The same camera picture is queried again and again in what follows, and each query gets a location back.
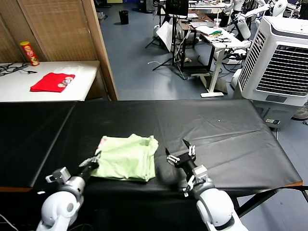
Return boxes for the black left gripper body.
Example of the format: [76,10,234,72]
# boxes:
[78,165,97,179]

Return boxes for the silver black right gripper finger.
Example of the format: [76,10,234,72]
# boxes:
[165,147,181,165]
[182,138,196,157]

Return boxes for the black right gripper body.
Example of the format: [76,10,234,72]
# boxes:
[174,154,199,173]

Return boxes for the light green t-shirt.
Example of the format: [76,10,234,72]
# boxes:
[90,133,159,182]

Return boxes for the white rounded robot base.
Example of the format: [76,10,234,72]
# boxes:
[231,67,244,90]

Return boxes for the black leather table cover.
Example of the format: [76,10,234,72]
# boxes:
[0,101,78,189]
[32,99,303,193]

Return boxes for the white side table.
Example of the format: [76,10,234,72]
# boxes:
[0,60,101,103]

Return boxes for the folded red shirt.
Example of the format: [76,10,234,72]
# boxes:
[30,72,76,93]

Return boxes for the black tripod stand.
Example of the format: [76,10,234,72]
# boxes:
[145,12,187,80]

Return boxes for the white standing desk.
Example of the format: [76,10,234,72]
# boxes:
[196,26,244,98]

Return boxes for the grey shoe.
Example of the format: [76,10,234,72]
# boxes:
[292,105,308,120]

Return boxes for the white reflector board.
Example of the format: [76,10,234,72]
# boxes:
[156,20,174,51]

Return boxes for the white paper stack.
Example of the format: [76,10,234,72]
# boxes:
[196,25,217,34]

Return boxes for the red chips can yellow lid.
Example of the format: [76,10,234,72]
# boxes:
[19,40,40,66]

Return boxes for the brown wooden desk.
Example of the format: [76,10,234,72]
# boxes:
[179,12,215,70]

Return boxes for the grey laptop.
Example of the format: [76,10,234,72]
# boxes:
[191,21,215,28]

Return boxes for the wooden folding screen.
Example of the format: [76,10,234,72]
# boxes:
[0,0,119,101]

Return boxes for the white grey air cooler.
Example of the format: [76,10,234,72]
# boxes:
[237,15,308,128]

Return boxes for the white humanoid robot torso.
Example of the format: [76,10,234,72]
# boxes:
[230,0,253,41]

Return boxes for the black trash bin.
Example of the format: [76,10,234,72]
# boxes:
[119,10,130,25]

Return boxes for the black monitor on stand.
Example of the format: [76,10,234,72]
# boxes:
[166,0,190,17]

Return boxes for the white robot with round head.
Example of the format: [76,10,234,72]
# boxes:
[242,0,289,26]

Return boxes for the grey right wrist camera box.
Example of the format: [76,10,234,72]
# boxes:
[191,165,209,181]

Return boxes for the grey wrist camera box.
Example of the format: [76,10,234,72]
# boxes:
[191,165,209,181]
[45,167,71,185]

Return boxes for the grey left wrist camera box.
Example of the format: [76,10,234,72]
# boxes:
[45,167,71,185]

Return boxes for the black table leg frame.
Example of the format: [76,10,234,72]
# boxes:
[234,186,308,219]

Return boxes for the thin white cable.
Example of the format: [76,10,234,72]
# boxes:
[0,213,19,231]

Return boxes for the black wires on desk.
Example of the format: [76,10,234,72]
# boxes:
[213,34,233,44]

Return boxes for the black cable bundle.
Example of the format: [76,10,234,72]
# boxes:
[0,62,39,77]

